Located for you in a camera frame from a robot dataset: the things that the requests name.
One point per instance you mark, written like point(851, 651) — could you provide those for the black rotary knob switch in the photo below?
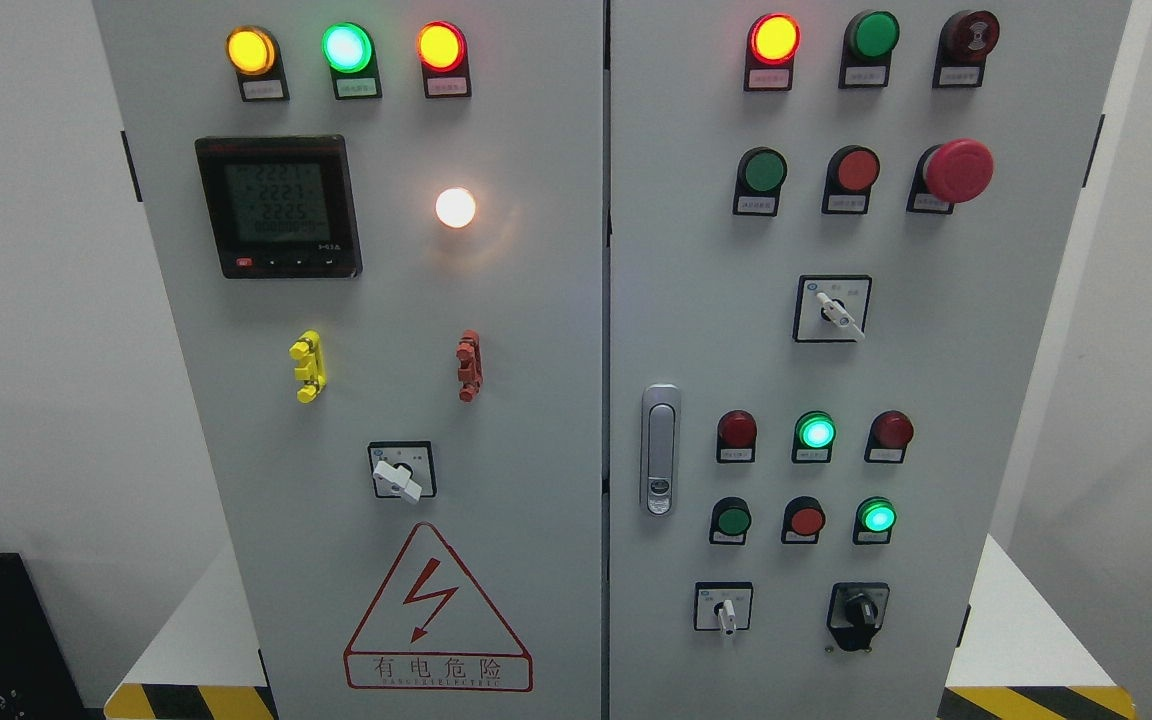
point(856, 613)

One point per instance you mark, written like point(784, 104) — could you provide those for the red terminal connector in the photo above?
point(470, 368)

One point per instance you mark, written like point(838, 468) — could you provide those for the dark red indicator light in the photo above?
point(736, 437)

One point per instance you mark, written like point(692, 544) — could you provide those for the white glowing indicator light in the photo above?
point(455, 207)

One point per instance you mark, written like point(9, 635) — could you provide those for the green push button lower left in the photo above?
point(730, 521)

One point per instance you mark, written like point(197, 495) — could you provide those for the grey left cabinet door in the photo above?
point(519, 469)

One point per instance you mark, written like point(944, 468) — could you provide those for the grey cabinet door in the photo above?
point(706, 301)
point(519, 469)

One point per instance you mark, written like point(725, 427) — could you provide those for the lit green indicator light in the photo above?
point(814, 435)

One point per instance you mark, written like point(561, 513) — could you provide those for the green push button second row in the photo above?
point(759, 178)

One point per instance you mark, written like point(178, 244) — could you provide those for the yellow terminal connector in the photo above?
point(307, 354)

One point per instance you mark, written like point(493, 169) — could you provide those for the red push button lower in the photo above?
point(803, 520)

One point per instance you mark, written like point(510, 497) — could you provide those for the grey right cabinet door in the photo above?
point(706, 301)

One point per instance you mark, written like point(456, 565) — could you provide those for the red electric hazard warning sticker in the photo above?
point(431, 627)

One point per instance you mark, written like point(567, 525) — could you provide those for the black digital power meter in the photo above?
point(280, 206)

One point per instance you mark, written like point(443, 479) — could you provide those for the red push button second row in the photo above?
point(850, 174)

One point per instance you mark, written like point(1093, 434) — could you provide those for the green illuminated push button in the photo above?
point(874, 520)

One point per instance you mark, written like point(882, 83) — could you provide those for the red indicator light top left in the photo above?
point(443, 55)

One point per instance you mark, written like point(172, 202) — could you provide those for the red indicator light top right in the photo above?
point(773, 41)

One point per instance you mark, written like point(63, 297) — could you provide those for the green indicator light top left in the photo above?
point(351, 57)

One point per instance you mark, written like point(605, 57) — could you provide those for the red emergency stop button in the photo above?
point(947, 174)

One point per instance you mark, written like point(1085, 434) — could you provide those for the green push button top right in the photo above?
point(869, 40)

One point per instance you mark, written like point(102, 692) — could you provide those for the yellow indicator light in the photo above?
point(256, 56)

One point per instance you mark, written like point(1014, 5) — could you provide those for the dark red buzzer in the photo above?
point(966, 39)

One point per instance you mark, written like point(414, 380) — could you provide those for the white cabinet base platform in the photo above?
point(1017, 659)

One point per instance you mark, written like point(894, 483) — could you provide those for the silver door lock handle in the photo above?
point(659, 433)

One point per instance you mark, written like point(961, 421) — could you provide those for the white selector switch left door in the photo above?
point(402, 469)

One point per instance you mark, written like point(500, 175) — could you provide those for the white selector switch upper right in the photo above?
point(831, 308)

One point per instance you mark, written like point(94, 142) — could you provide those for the white selector switch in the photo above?
point(831, 308)
point(724, 607)

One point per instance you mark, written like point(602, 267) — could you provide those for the white selector switch lower right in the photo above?
point(724, 607)

